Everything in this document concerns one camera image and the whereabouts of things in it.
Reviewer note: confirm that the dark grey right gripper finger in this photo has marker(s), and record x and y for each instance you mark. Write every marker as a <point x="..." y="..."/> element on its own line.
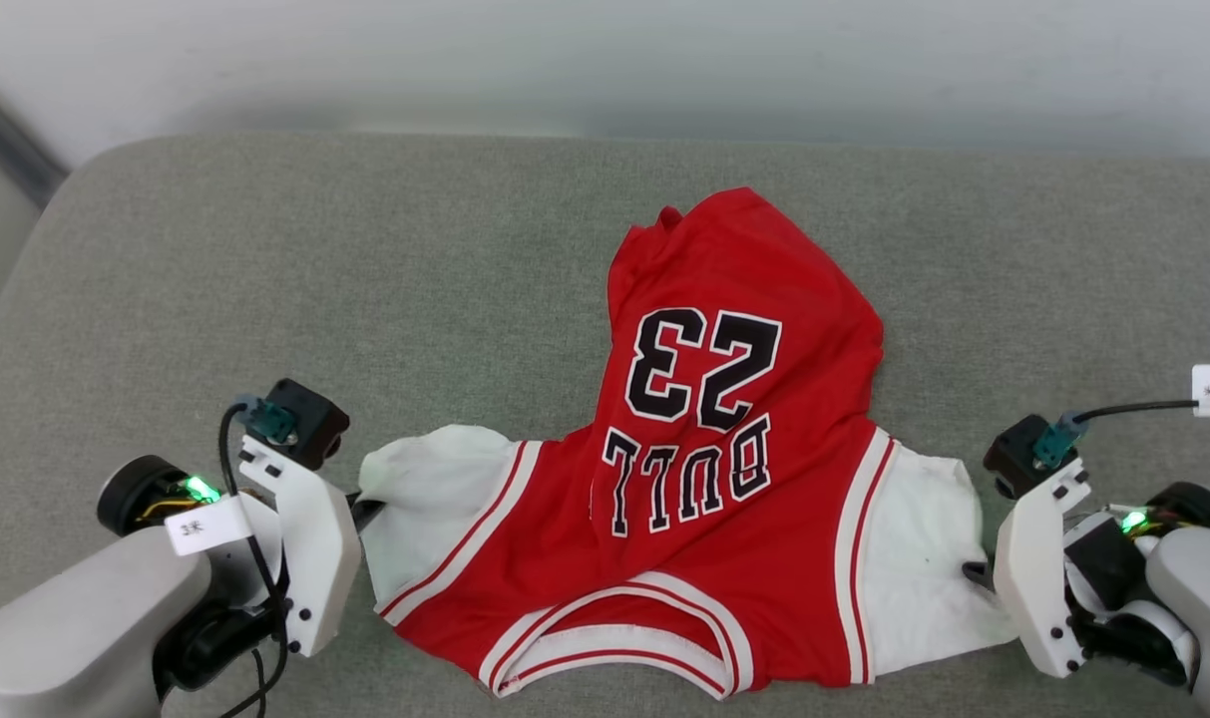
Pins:
<point x="979" y="575"/>

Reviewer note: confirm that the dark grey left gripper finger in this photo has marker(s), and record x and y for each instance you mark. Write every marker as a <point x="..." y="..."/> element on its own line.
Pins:
<point x="368" y="513"/>

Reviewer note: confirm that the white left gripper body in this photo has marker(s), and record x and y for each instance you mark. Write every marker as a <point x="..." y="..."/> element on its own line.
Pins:
<point x="315" y="558"/>

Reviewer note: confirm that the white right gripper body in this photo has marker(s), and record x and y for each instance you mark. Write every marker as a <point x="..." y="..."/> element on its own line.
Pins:
<point x="1033" y="578"/>

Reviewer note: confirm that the red basketball jersey number 23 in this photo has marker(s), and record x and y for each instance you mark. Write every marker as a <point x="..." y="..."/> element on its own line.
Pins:
<point x="724" y="519"/>

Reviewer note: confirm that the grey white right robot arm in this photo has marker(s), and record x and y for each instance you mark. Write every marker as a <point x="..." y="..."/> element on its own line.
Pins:
<point x="1193" y="588"/>

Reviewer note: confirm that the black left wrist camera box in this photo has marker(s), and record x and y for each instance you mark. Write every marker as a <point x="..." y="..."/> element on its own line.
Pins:
<point x="305" y="424"/>

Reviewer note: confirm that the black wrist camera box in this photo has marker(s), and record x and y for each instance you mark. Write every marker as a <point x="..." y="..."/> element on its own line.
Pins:
<point x="305" y="424"/>
<point x="1015" y="456"/>

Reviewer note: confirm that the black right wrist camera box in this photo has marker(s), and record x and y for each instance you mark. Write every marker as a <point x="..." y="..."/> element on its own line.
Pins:
<point x="1015" y="456"/>

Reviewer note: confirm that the dark grey wall rail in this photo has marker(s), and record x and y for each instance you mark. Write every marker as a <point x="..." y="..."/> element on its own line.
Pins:
<point x="11" y="150"/>

